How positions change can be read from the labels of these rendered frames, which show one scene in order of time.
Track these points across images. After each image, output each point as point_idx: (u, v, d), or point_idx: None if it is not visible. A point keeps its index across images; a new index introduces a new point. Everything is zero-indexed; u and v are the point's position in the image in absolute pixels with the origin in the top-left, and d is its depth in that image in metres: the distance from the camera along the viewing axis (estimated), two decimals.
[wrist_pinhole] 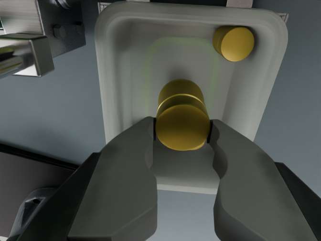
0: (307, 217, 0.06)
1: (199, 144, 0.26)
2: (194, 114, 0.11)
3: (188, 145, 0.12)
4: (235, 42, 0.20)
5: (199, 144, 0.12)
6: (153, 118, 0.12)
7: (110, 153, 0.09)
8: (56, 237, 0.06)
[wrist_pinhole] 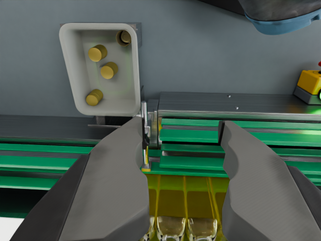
0: (319, 223, 0.06)
1: (90, 52, 0.47)
2: None
3: None
4: (92, 101, 0.53)
5: None
6: (142, 118, 0.12)
7: (99, 154, 0.09)
8: None
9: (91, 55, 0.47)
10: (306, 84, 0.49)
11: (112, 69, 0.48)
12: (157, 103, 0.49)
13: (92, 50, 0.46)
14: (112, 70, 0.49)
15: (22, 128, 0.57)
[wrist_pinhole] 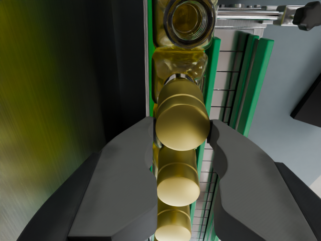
0: (307, 217, 0.06)
1: None
2: (169, 202, 0.15)
3: (172, 182, 0.14)
4: None
5: (163, 182, 0.14)
6: (153, 118, 0.12)
7: (110, 153, 0.09)
8: (56, 237, 0.06)
9: None
10: None
11: (207, 118, 0.11)
12: None
13: None
14: (209, 121, 0.11)
15: None
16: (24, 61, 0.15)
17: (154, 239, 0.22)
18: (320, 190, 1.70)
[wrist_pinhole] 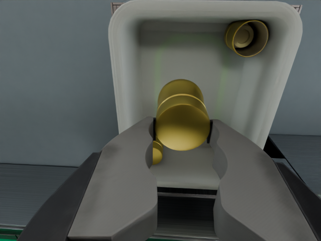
0: (307, 217, 0.06)
1: (165, 121, 0.11)
2: None
3: None
4: (152, 158, 0.28)
5: None
6: (153, 118, 0.12)
7: (110, 153, 0.09)
8: (56, 237, 0.06)
9: (170, 130, 0.12)
10: None
11: None
12: (294, 171, 0.24)
13: (176, 116, 0.11)
14: None
15: (17, 199, 0.31)
16: None
17: None
18: None
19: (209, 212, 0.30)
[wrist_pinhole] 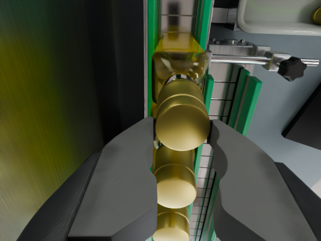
0: (307, 217, 0.06)
1: (165, 121, 0.11)
2: None
3: (165, 231, 0.17)
4: None
5: (158, 230, 0.17)
6: (153, 118, 0.12)
7: (110, 153, 0.09)
8: (56, 237, 0.06)
9: (170, 130, 0.12)
10: None
11: (194, 188, 0.14)
12: None
13: (176, 116, 0.11)
14: (196, 189, 0.14)
15: None
16: (41, 124, 0.17)
17: None
18: None
19: None
